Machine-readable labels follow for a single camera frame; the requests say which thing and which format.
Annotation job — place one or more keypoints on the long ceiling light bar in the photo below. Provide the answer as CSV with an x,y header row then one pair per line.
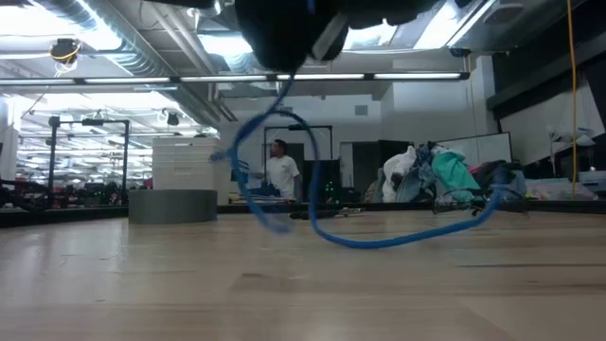
x,y
142,79

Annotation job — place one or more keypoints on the white cloth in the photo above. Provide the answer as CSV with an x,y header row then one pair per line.
x,y
397,166

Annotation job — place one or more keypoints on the white stacked boxes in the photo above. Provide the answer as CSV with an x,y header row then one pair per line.
x,y
184,163

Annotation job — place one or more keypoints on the white partition panel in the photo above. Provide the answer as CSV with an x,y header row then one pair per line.
x,y
492,148

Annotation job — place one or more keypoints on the blue denim garment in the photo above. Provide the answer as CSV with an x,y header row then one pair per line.
x,y
416,182

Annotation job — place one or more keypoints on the teal garment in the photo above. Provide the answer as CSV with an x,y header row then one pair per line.
x,y
452,173

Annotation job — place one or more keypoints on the person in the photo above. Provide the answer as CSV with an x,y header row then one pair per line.
x,y
282,175

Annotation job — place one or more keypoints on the clear safety glasses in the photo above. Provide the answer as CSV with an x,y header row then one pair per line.
x,y
475,207

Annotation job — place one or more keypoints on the silver ventilation duct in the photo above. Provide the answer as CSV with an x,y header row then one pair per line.
x,y
156,61

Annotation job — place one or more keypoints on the black metal gantry frame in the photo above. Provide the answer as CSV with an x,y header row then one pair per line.
x,y
286,127
90,122

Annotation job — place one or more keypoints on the grey duct tape roll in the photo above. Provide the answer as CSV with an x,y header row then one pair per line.
x,y
172,206

